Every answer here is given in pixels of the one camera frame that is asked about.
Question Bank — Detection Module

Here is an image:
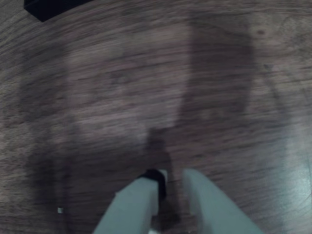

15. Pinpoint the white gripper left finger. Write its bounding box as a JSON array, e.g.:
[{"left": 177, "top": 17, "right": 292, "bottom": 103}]
[{"left": 93, "top": 169, "right": 168, "bottom": 234}]

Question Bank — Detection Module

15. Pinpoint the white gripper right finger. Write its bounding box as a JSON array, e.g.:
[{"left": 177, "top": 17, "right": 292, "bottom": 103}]
[{"left": 183, "top": 169, "right": 266, "bottom": 234}]

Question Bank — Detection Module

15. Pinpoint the black shallow box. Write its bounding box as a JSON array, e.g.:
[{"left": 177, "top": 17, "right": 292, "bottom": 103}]
[{"left": 23, "top": 0, "right": 95, "bottom": 23}]

